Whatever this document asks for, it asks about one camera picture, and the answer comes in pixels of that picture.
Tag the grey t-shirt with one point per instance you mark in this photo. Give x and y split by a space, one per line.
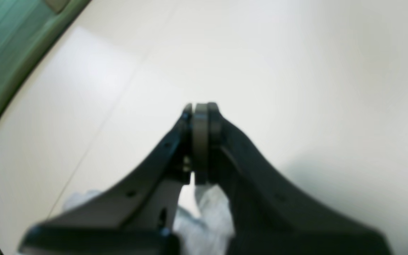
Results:
203 221

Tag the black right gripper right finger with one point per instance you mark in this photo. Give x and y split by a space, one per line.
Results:
272 216

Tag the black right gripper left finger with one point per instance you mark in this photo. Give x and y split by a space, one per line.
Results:
134 217

